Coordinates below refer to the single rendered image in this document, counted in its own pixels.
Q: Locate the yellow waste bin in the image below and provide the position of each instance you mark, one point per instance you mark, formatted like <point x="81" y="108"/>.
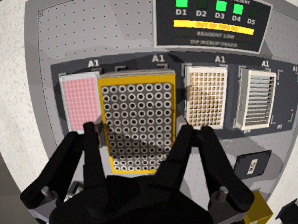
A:
<point x="259" y="210"/>

